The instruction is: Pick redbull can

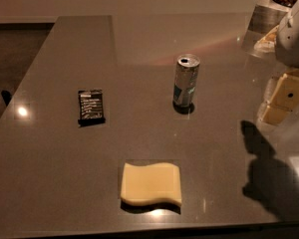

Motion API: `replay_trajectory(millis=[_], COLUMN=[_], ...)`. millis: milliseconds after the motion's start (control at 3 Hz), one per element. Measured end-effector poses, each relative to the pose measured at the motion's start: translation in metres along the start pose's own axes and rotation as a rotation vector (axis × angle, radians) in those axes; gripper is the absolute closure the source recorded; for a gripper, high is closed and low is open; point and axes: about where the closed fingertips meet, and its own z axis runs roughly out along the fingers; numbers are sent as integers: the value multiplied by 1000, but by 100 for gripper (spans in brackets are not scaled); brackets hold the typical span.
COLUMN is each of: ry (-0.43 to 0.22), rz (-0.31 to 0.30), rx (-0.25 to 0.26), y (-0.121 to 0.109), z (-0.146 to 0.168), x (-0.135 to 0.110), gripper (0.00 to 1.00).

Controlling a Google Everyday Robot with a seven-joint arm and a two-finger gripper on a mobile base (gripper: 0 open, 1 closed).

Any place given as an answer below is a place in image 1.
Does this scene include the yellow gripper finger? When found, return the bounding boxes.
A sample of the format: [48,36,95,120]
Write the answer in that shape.
[260,68,299,125]

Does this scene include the black snack packet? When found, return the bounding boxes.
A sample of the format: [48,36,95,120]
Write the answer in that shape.
[78,89,106,126]

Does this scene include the metal container with coffee beans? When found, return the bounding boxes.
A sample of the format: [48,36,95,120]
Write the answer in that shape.
[242,0,297,60]

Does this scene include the silver redbull can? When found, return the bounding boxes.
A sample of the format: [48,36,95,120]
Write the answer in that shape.
[173,54,200,108]

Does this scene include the yellow sponge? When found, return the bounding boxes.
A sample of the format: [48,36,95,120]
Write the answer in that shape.
[121,162,182,207]

